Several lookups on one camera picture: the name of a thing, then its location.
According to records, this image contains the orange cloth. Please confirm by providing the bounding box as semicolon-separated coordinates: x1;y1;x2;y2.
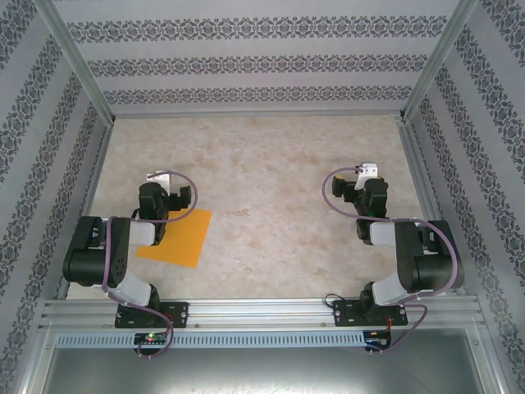
135;208;213;268

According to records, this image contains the grey sheet metal tray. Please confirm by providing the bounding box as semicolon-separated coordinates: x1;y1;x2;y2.
18;328;508;394

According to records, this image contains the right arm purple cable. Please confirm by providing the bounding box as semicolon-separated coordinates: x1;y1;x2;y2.
321;164;460;357

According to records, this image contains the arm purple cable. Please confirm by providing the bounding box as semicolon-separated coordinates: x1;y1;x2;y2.
100;169;201;360
321;164;460;357

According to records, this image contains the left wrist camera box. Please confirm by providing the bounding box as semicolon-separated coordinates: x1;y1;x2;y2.
146;171;174;194

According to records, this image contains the aluminium side rail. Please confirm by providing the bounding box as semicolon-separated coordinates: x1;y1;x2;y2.
395;117;468;296
55;118;116;300

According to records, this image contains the thin aluminium back rail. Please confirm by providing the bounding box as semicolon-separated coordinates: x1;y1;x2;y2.
110;112;405;121

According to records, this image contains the long aluminium mounting rail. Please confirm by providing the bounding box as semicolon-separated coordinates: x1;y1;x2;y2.
39;298;487;329

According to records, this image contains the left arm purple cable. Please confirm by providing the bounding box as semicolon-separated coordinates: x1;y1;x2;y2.
100;169;201;360

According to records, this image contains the slotted grey cable duct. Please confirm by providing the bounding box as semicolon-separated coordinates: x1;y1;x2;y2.
55;331;366;349

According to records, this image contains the aluminium frame post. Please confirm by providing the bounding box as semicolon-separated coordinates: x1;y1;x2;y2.
31;0;116;124
399;0;481;123

